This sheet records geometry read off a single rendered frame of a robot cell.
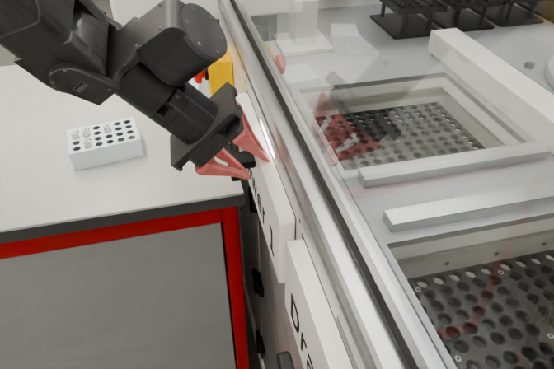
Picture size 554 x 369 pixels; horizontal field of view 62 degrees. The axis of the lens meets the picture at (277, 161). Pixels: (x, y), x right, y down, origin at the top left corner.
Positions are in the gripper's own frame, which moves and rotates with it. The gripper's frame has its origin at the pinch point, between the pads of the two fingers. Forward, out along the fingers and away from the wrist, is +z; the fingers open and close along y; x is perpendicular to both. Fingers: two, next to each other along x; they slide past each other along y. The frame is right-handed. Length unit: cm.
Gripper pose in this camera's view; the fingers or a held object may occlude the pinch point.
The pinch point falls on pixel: (254, 164)
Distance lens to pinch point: 57.5
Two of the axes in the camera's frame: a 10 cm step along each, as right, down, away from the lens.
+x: -1.9, -6.0, 7.8
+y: 7.3, -6.1, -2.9
